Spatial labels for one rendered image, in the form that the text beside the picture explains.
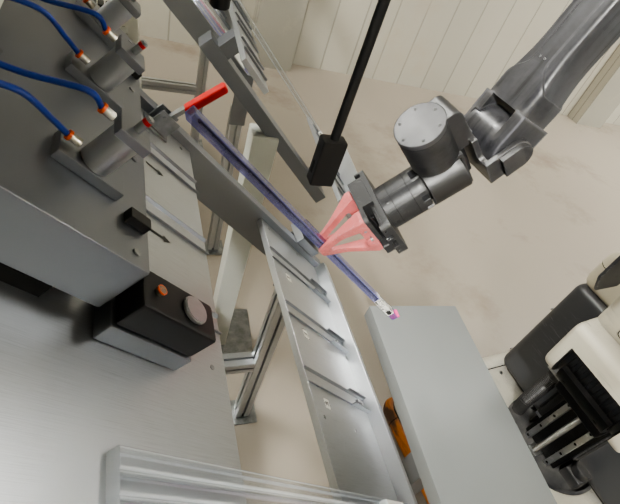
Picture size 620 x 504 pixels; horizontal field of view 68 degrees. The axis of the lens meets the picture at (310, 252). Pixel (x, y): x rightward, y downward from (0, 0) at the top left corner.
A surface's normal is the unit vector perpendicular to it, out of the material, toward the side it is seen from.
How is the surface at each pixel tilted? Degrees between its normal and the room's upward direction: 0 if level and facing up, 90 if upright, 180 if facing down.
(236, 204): 90
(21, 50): 43
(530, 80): 72
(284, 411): 0
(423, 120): 48
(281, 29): 90
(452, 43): 90
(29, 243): 90
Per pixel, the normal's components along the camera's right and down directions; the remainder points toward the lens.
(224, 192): 0.26, 0.72
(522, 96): -0.76, -0.13
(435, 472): 0.27, -0.69
